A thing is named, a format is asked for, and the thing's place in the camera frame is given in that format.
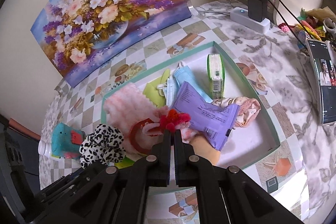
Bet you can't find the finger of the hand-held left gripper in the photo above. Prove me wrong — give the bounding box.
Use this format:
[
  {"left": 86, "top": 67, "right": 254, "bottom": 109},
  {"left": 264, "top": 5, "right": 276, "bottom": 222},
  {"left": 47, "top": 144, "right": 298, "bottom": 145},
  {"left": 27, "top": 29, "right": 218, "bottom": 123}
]
[{"left": 33, "top": 161, "right": 107, "bottom": 203}]

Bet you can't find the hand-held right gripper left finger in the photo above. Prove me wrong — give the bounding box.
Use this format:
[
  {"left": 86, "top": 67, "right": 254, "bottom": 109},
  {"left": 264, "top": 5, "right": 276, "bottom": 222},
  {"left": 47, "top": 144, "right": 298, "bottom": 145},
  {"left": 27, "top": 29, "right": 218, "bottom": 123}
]
[{"left": 25, "top": 130, "right": 172, "bottom": 224}]

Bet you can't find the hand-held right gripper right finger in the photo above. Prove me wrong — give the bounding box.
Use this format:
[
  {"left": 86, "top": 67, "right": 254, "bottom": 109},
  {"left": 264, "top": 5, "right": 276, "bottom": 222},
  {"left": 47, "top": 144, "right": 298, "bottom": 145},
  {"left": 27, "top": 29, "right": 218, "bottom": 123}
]
[{"left": 174, "top": 130, "right": 305, "bottom": 224}]

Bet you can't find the beige round sponge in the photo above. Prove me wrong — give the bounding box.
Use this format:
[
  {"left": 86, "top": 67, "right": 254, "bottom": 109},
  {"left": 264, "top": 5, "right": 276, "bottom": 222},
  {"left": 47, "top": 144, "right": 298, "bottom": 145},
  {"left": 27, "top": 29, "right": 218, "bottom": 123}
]
[{"left": 189, "top": 135, "right": 223, "bottom": 165}]

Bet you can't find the red ring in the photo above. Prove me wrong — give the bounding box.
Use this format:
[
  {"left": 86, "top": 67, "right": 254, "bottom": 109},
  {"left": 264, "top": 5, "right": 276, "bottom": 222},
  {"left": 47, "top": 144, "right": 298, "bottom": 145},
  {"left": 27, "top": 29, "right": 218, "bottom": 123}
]
[{"left": 129, "top": 119, "right": 158, "bottom": 153}]

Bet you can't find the leopard print scrunchie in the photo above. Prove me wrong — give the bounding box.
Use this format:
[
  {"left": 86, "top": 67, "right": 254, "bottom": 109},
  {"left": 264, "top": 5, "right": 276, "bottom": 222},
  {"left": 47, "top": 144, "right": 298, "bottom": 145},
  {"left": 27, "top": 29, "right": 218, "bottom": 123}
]
[{"left": 79, "top": 124, "right": 126, "bottom": 169}]

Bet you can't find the purple plastic packet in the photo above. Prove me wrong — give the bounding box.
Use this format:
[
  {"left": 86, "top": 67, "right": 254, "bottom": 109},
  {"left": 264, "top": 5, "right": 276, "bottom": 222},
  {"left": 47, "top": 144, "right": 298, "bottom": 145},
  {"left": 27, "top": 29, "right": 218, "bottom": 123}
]
[{"left": 172, "top": 81, "right": 240, "bottom": 151}]

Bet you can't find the pink fluffy cloth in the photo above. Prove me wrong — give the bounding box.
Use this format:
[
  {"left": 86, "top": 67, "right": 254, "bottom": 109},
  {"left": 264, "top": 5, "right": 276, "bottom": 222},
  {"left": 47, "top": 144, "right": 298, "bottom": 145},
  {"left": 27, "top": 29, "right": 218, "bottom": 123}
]
[{"left": 103, "top": 84, "right": 195, "bottom": 155}]

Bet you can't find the blue white face mask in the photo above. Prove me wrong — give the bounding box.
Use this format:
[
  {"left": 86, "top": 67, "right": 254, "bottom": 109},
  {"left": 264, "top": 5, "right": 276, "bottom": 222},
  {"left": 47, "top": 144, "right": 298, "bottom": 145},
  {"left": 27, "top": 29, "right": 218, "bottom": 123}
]
[{"left": 157, "top": 74, "right": 179, "bottom": 107}]

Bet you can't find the lime green cloth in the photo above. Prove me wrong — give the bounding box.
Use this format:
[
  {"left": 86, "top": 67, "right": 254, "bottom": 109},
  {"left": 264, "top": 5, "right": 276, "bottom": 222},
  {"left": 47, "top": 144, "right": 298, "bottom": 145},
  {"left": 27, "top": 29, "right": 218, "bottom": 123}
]
[{"left": 142, "top": 70, "right": 171, "bottom": 106}]

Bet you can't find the white box with teal rim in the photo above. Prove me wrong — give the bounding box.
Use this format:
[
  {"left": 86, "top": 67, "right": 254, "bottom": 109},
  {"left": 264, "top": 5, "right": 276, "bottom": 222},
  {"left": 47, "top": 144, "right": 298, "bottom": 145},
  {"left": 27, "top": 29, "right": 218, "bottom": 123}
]
[{"left": 101, "top": 41, "right": 281, "bottom": 194}]

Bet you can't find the light blue plastic packet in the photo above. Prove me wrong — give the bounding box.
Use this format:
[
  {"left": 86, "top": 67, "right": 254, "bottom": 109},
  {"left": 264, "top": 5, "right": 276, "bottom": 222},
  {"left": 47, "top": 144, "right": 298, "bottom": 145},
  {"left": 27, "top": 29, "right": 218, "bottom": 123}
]
[{"left": 172, "top": 67, "right": 214, "bottom": 104}]

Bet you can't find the pink floral cloth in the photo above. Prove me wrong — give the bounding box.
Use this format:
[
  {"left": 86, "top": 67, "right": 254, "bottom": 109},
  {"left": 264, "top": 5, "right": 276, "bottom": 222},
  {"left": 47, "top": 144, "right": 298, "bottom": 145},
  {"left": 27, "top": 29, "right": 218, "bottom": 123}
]
[{"left": 211, "top": 97, "right": 261, "bottom": 128}]

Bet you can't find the green tissue pack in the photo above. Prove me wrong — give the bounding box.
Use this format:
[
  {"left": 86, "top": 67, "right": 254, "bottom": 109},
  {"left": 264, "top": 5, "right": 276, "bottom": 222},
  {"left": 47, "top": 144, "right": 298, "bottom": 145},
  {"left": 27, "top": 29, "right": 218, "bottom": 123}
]
[{"left": 207, "top": 53, "right": 226, "bottom": 99}]

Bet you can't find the white plastic bottle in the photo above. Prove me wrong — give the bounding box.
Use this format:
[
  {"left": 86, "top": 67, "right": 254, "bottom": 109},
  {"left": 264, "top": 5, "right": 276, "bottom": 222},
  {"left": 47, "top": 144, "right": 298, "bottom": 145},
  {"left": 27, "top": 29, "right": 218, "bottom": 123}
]
[{"left": 38, "top": 141, "right": 54, "bottom": 157}]

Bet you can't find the teal cloth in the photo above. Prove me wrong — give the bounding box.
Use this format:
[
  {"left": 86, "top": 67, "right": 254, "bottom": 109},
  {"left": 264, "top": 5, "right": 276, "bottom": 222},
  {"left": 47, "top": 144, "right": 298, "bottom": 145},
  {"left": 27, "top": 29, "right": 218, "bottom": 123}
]
[{"left": 51, "top": 123, "right": 85, "bottom": 159}]

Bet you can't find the grey floral tablecloth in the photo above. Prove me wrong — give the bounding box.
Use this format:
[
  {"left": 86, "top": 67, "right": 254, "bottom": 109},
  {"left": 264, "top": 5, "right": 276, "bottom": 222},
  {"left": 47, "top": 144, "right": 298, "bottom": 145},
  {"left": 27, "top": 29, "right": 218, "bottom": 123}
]
[{"left": 39, "top": 0, "right": 336, "bottom": 224}]

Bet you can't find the white power strip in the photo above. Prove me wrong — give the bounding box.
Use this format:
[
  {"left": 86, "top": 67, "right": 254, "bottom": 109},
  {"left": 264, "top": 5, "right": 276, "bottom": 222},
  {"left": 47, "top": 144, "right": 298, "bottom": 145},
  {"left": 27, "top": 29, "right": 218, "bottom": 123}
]
[{"left": 230, "top": 7, "right": 271, "bottom": 34}]

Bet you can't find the smartphone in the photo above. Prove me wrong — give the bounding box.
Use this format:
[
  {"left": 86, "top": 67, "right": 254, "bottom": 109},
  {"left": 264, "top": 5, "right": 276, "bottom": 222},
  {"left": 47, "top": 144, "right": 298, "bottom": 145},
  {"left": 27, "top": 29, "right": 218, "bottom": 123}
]
[{"left": 307, "top": 39, "right": 336, "bottom": 125}]

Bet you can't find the flower painting canvas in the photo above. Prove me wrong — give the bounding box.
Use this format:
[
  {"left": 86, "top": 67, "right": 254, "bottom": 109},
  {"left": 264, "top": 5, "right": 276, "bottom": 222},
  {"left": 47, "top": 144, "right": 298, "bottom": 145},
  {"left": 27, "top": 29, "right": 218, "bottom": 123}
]
[{"left": 30, "top": 0, "right": 195, "bottom": 88}]

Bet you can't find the pile of colourful clutter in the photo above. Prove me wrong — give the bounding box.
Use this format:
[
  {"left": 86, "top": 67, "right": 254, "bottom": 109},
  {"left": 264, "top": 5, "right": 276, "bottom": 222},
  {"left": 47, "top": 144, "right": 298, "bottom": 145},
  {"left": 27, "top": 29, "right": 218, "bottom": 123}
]
[{"left": 278, "top": 6, "right": 336, "bottom": 48}]

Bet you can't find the reddish brown curved rail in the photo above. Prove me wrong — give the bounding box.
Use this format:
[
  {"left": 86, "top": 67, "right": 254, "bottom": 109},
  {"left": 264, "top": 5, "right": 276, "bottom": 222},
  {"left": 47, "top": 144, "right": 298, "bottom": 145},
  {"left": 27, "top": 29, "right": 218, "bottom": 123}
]
[{"left": 9, "top": 118, "right": 41, "bottom": 141}]

